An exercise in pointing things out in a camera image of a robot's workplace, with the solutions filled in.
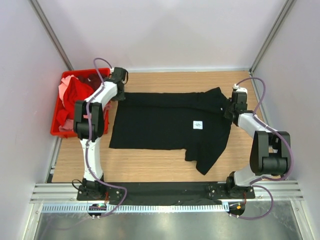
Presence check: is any black t shirt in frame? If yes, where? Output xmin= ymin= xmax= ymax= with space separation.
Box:
xmin=109 ymin=87 xmax=232 ymax=175

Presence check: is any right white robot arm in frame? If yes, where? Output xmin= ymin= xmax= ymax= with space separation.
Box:
xmin=224 ymin=84 xmax=292 ymax=199

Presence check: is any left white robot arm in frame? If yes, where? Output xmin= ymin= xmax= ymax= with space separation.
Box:
xmin=73 ymin=67 xmax=129 ymax=201

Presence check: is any dark maroon t shirt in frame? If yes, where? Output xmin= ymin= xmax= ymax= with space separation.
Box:
xmin=77 ymin=73 xmax=102 ymax=91

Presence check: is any red t shirt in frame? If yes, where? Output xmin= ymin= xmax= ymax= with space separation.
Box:
xmin=55 ymin=75 xmax=94 ymax=127

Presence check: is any pink t shirt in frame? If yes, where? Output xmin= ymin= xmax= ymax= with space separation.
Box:
xmin=56 ymin=73 xmax=102 ymax=132

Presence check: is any red plastic bin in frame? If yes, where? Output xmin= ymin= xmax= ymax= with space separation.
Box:
xmin=50 ymin=69 xmax=98 ymax=138

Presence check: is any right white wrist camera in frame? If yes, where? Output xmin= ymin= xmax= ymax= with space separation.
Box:
xmin=232 ymin=84 xmax=248 ymax=95

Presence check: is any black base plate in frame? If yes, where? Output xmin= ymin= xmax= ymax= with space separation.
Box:
xmin=91 ymin=181 xmax=255 ymax=206

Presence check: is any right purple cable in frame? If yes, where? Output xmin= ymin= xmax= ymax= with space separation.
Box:
xmin=229 ymin=76 xmax=295 ymax=221

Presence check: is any right aluminium corner post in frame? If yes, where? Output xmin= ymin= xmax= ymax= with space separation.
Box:
xmin=249 ymin=0 xmax=296 ymax=75

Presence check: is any aluminium corner post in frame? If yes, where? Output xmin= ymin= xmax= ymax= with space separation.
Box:
xmin=249 ymin=0 xmax=296 ymax=75
xmin=29 ymin=0 xmax=74 ymax=71

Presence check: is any left aluminium corner post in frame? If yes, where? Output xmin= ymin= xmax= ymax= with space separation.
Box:
xmin=29 ymin=0 xmax=74 ymax=71

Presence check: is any aluminium frame rail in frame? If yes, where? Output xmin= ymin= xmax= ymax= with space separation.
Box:
xmin=30 ymin=180 xmax=304 ymax=206

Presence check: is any slotted cable duct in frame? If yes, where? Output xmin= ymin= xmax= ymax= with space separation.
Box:
xmin=41 ymin=202 xmax=229 ymax=214

